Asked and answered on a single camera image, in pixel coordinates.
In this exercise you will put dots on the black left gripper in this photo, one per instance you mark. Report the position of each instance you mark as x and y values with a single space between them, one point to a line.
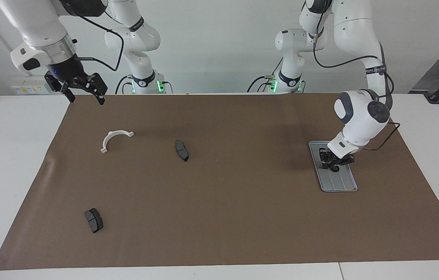
336 156

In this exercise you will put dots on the dark stacked brake pad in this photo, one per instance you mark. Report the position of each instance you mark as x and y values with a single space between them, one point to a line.
93 220

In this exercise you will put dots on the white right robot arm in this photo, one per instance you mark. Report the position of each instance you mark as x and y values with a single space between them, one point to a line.
36 23

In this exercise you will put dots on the white semicircular plastic clamp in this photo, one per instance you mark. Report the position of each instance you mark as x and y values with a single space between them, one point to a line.
108 138

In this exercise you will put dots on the brown paper table mat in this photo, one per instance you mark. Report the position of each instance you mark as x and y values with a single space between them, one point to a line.
223 214

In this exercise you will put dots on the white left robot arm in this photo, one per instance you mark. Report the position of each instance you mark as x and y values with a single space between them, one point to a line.
359 112

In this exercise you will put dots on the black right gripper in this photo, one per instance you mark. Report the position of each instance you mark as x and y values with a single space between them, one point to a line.
67 76

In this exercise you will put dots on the large black bearing gear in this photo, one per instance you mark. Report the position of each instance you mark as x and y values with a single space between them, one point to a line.
335 168

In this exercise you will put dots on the silver ribbed metal tray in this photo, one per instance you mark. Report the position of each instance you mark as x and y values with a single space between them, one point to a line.
338 182

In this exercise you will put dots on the grey single brake pad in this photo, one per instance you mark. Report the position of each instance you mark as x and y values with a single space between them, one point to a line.
182 151

